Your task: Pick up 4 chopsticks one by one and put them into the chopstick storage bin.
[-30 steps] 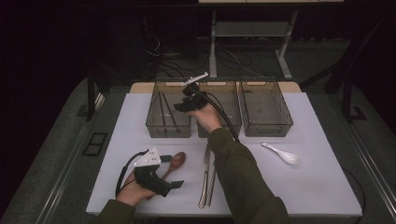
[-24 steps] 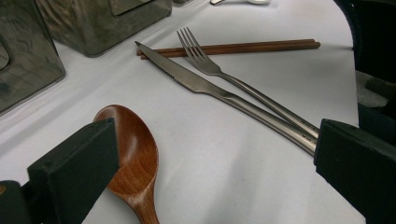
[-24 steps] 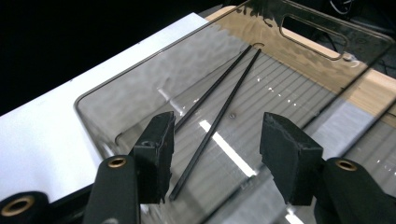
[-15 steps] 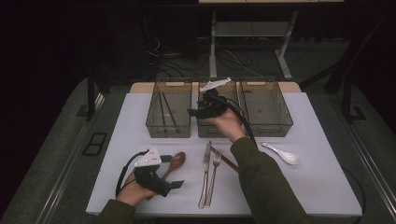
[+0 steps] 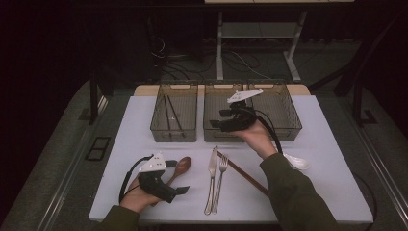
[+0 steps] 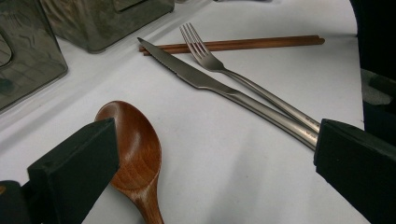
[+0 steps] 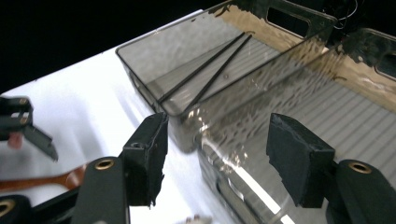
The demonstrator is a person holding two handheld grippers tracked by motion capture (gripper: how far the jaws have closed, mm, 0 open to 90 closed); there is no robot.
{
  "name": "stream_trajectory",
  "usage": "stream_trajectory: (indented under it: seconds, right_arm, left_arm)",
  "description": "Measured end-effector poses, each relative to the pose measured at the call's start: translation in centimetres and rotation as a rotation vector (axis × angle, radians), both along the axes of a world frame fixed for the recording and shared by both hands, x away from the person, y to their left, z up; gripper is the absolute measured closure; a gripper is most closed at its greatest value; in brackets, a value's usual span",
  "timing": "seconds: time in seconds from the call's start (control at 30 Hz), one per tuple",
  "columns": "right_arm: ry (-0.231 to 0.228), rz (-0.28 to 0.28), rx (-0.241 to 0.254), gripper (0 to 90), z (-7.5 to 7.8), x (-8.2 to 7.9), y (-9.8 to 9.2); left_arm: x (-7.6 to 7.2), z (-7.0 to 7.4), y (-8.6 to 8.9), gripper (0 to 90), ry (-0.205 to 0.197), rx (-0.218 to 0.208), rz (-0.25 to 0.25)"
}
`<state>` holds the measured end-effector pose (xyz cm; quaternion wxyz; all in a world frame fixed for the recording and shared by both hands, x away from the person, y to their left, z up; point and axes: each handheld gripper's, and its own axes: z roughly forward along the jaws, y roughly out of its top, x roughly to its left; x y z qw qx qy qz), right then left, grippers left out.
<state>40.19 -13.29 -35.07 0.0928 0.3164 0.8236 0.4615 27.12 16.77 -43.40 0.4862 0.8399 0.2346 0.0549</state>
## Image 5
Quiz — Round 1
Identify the white metal desk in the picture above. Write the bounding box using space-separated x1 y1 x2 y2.
204 0 355 83

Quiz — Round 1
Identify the metal floor rail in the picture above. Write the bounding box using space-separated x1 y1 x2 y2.
347 105 408 222
38 95 110 231

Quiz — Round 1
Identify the hand-held gripper cable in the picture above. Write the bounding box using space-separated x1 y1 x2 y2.
118 154 155 204
253 109 285 155

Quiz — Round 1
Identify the white table mat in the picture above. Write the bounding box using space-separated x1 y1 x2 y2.
88 94 374 224

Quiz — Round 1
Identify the right hand-held gripper cable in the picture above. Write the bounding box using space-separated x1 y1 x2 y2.
253 109 285 155

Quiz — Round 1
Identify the black metal stand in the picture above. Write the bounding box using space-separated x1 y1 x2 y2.
309 13 408 128
89 71 114 126

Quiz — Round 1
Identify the bundle of floor cables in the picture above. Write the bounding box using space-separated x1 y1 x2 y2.
147 35 290 83

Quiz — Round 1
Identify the black floor socket frame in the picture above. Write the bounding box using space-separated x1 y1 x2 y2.
85 136 112 162

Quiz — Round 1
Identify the silver fork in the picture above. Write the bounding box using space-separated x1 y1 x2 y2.
211 153 229 215

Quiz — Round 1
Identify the person's right hand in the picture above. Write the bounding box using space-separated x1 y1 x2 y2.
232 119 278 161

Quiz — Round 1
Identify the silver table knife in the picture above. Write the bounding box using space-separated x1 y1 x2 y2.
204 144 219 216

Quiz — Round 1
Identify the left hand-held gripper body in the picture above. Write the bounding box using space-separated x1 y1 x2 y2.
137 152 178 204

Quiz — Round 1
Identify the thin black cable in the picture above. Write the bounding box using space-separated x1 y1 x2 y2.
352 172 379 231

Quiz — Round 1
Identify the left hand-held gripper cable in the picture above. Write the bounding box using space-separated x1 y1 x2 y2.
118 154 155 204

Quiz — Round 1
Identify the white ceramic spoon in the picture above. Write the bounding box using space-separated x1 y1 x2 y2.
283 152 312 171

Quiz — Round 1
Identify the clear brown plastic bin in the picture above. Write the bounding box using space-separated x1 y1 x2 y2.
244 80 303 142
149 80 199 143
202 80 250 143

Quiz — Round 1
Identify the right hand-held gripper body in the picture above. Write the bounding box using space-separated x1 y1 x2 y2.
218 89 265 133

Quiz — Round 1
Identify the black chopstick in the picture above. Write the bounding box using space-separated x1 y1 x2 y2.
163 94 172 139
166 94 187 139

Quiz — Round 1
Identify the person's left hand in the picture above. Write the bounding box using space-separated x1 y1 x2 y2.
119 177 163 215

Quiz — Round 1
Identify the wooden spoon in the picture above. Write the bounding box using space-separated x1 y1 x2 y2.
150 156 192 207

